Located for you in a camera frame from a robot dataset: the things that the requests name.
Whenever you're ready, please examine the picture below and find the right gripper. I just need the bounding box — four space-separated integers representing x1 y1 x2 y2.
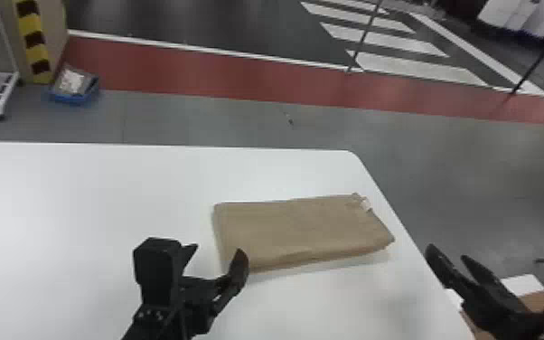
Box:
424 243 544 340

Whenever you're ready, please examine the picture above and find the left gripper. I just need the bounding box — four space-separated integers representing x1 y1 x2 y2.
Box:
171 242 251 340

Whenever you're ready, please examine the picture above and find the beige towel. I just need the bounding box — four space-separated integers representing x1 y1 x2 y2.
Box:
211 191 396 275

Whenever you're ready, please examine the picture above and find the blue tray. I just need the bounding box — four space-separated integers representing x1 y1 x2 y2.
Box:
46 65 102 107

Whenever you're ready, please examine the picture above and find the yellow black striped post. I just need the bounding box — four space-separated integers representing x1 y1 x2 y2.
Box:
12 0 56 86

